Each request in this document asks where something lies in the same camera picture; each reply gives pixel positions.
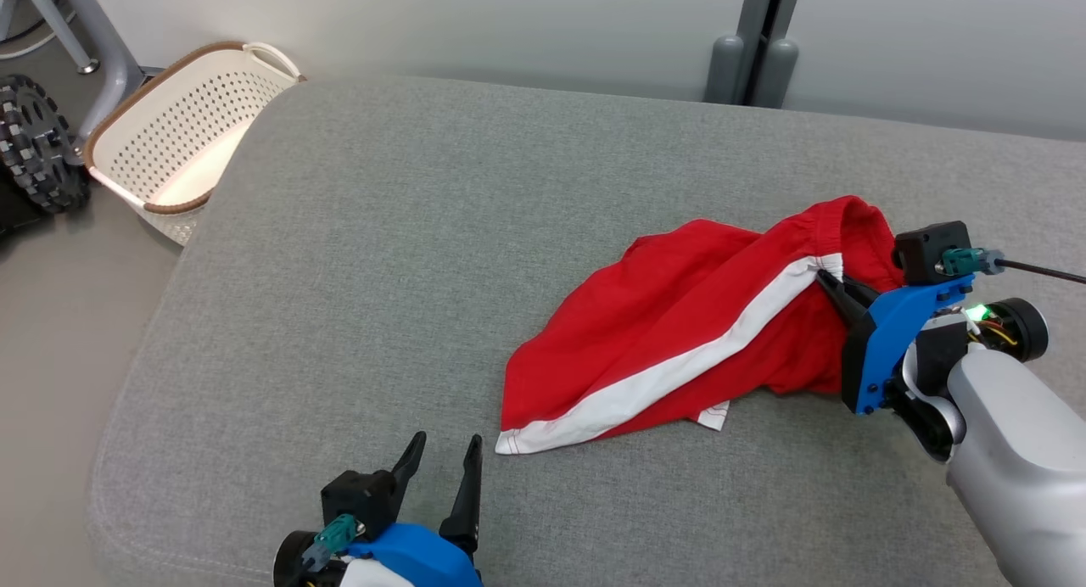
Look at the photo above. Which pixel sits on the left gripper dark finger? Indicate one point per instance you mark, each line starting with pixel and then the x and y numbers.
pixel 467 502
pixel 410 460

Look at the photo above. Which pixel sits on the red shorts with white stripe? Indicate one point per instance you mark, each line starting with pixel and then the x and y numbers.
pixel 679 315

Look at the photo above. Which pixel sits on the white perforated laundry basket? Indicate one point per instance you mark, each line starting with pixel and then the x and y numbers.
pixel 178 120

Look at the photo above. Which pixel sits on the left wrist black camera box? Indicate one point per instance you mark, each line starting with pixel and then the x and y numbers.
pixel 361 498

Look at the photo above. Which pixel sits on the grey metal stand leg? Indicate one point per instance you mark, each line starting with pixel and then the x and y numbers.
pixel 106 44

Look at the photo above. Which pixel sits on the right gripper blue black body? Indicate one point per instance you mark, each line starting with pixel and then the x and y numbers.
pixel 887 341

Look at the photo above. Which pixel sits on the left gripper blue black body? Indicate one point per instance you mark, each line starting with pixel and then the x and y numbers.
pixel 424 557

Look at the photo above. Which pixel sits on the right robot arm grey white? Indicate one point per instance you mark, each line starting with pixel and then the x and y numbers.
pixel 1010 451

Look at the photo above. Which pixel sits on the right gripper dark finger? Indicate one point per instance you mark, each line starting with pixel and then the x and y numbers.
pixel 847 309
pixel 853 292

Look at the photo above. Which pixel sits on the black knobby wheel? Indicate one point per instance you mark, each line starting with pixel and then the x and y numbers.
pixel 38 146

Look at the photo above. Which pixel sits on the grey partition post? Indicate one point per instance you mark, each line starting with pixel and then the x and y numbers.
pixel 751 53

